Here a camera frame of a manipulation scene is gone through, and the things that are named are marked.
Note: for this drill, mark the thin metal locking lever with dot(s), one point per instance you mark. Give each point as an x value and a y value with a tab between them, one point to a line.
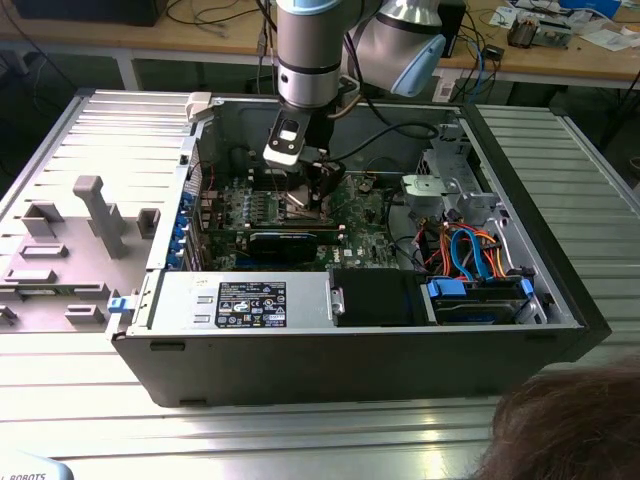
274	181

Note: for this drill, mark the silver cpu chip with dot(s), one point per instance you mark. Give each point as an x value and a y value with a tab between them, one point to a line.
299	201

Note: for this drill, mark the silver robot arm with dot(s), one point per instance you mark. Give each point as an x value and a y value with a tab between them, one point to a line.
310	50

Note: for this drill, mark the cpu socket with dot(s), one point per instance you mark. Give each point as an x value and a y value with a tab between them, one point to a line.
281	210

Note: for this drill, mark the cpu heatsink cooler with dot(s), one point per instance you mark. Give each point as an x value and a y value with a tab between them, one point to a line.
522	32

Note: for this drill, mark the black case fan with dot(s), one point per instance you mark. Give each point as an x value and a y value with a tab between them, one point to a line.
242	161

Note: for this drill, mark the green motherboard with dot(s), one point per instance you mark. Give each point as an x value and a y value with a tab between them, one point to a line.
360	240

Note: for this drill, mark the black graphics card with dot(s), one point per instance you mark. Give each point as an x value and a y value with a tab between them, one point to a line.
282	247

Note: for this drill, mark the beige case latch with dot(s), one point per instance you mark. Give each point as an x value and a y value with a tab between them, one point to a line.
199	106

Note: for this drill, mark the white labelled tag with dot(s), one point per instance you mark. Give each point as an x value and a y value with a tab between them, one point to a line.
444	90

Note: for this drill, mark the silver metal drive cage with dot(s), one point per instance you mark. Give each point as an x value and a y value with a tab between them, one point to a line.
450	150

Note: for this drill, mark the upright black box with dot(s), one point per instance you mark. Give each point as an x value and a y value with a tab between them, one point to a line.
456	35

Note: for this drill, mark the small black adapter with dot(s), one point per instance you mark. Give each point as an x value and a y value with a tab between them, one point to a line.
493	51

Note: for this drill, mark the silver power supply unit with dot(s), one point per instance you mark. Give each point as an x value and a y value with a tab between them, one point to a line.
180	300

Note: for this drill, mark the hard disk blue carrier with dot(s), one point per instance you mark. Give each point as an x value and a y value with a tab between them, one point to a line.
470	312

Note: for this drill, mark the black open pc case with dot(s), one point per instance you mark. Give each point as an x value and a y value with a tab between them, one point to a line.
300	370

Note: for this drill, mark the wooden desk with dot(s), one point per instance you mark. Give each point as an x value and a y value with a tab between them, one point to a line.
550	62

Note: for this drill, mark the grey metal drive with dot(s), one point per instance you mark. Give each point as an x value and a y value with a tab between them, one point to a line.
555	35

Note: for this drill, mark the wide black box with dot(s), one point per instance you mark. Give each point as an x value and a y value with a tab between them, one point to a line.
90	10

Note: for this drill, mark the blue case latch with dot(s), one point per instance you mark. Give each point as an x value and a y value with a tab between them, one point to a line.
117	306

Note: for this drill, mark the grey parts rack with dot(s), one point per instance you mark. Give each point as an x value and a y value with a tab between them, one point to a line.
75	270

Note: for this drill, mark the white paper sheets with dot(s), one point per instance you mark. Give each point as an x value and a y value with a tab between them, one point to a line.
607	39

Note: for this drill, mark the blue cardboard box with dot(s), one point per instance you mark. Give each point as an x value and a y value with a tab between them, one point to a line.
595	6

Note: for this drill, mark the brown-haired person head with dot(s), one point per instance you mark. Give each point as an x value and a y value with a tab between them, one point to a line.
575	430

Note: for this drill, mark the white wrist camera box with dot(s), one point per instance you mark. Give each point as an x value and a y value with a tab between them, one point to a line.
285	150

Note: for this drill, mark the silver metal bracket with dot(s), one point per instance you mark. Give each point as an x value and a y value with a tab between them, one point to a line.
422	192

